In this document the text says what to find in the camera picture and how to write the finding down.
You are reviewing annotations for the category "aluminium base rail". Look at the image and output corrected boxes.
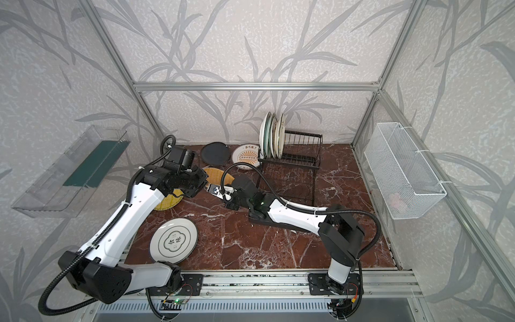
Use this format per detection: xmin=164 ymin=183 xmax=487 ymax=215
xmin=86 ymin=270 xmax=423 ymax=301

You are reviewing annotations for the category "cream floral plate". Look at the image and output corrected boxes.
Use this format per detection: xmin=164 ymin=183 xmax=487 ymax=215
xmin=276 ymin=114 xmax=285 ymax=159

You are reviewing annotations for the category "black wire dish rack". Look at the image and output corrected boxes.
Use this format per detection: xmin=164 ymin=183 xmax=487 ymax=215
xmin=247 ymin=129 xmax=324 ymax=233

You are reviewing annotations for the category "black round plate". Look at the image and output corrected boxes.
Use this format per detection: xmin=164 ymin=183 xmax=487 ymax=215
xmin=201 ymin=142 xmax=231 ymax=166

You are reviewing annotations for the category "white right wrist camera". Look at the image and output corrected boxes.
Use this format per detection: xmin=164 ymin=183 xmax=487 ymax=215
xmin=206 ymin=184 xmax=235 ymax=201

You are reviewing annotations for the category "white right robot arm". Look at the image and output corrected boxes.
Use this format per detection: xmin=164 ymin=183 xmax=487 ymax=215
xmin=209 ymin=171 xmax=382 ymax=294

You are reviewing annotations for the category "orange woven bamboo plate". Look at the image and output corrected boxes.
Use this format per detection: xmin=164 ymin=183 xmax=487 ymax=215
xmin=203 ymin=167 xmax=235 ymax=186

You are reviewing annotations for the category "mint green flower plate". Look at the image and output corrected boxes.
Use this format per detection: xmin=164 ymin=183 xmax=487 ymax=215
xmin=264 ymin=113 xmax=276 ymax=158

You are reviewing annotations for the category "orange sunburst plate by rack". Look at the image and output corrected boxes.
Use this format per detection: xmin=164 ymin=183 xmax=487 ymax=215
xmin=232 ymin=144 xmax=260 ymax=170

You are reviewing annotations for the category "green rim lettered plate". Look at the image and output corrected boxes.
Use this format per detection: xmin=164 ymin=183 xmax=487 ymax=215
xmin=259 ymin=112 xmax=271 ymax=159

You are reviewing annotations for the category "white plate black emblem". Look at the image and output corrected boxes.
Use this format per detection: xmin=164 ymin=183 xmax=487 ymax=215
xmin=150 ymin=218 xmax=198 ymax=264

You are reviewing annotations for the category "orange sunburst plate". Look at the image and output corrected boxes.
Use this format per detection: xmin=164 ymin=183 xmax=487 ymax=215
xmin=232 ymin=144 xmax=260 ymax=170
xmin=270 ymin=115 xmax=282 ymax=159

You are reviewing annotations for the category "orange sunburst plate front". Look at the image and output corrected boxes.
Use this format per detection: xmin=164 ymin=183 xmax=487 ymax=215
xmin=270 ymin=115 xmax=282 ymax=159

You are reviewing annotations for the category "white mesh wall basket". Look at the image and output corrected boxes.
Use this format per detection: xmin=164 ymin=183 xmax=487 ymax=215
xmin=364 ymin=122 xmax=447 ymax=220

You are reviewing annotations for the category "clear acrylic wall shelf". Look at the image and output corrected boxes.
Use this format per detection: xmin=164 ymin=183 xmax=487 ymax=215
xmin=12 ymin=126 xmax=131 ymax=218

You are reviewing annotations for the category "yellow woven plate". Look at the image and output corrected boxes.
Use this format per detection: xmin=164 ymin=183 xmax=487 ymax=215
xmin=154 ymin=189 xmax=184 ymax=211

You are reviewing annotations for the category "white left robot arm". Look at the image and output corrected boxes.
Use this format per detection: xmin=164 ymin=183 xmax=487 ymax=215
xmin=38 ymin=134 xmax=207 ymax=316

